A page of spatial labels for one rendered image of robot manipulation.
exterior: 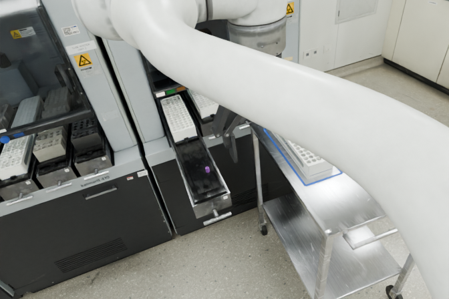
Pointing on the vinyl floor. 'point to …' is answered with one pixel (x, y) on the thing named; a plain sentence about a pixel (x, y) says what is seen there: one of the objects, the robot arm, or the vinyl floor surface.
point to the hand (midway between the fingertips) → (264, 143)
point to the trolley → (327, 227)
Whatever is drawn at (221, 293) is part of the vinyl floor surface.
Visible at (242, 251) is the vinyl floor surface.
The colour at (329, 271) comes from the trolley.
